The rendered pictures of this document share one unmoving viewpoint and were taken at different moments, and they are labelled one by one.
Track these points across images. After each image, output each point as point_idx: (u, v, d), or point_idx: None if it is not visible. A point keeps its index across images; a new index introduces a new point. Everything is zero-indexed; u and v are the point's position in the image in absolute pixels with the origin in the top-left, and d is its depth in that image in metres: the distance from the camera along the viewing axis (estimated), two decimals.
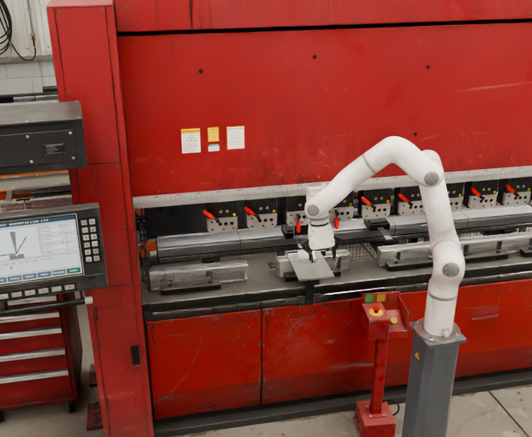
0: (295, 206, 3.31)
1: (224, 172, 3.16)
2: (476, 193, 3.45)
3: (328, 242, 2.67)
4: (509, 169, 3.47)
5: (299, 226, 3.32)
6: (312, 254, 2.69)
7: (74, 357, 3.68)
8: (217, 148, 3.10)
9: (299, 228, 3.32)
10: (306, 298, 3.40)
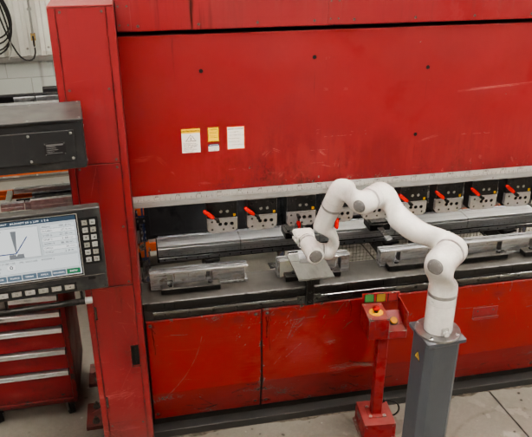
0: (295, 206, 3.31)
1: (224, 172, 3.16)
2: (476, 193, 3.45)
3: None
4: (509, 169, 3.47)
5: (299, 226, 3.32)
6: None
7: (74, 357, 3.68)
8: (217, 148, 3.10)
9: (299, 228, 3.32)
10: (306, 298, 3.40)
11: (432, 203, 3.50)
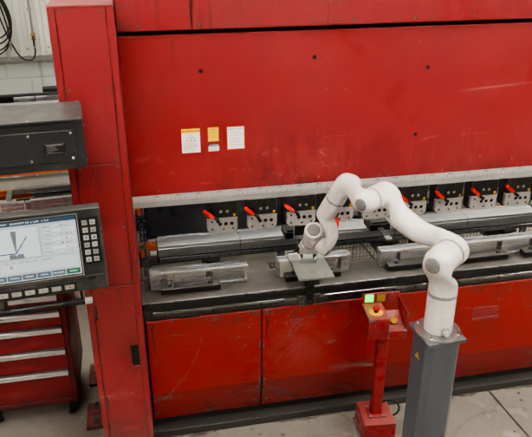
0: (295, 206, 3.31)
1: (224, 172, 3.16)
2: (476, 193, 3.45)
3: None
4: (509, 169, 3.47)
5: (289, 209, 3.26)
6: None
7: (74, 357, 3.68)
8: (217, 148, 3.10)
9: (288, 208, 3.26)
10: (306, 298, 3.40)
11: (432, 203, 3.50)
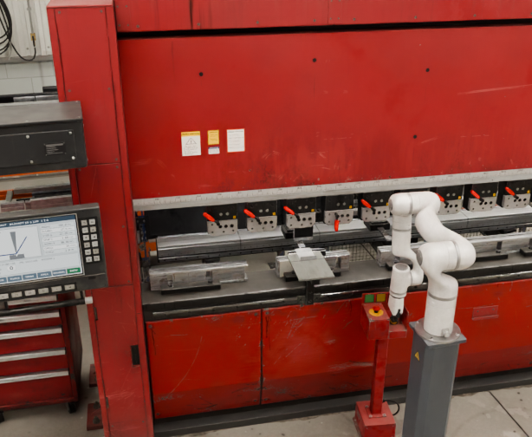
0: (295, 209, 3.31)
1: (224, 175, 3.16)
2: (476, 196, 3.45)
3: (392, 309, 3.31)
4: (509, 172, 3.48)
5: (289, 211, 3.27)
6: (392, 315, 3.37)
7: (74, 357, 3.68)
8: (217, 151, 3.10)
9: (288, 211, 3.27)
10: (306, 298, 3.40)
11: None
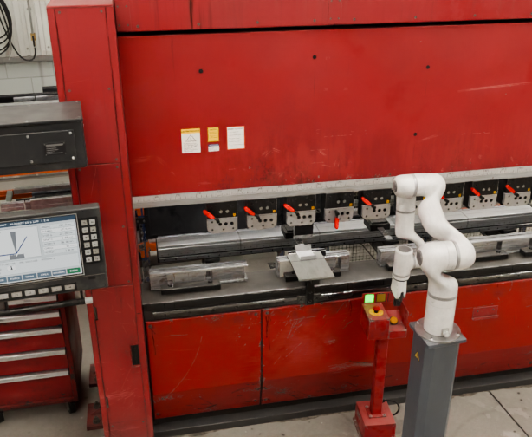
0: (295, 206, 3.31)
1: (224, 172, 3.16)
2: (476, 193, 3.45)
3: (394, 293, 3.25)
4: (509, 169, 3.47)
5: (289, 209, 3.26)
6: (394, 298, 3.31)
7: (74, 357, 3.68)
8: (217, 148, 3.10)
9: (288, 208, 3.26)
10: (306, 298, 3.40)
11: None
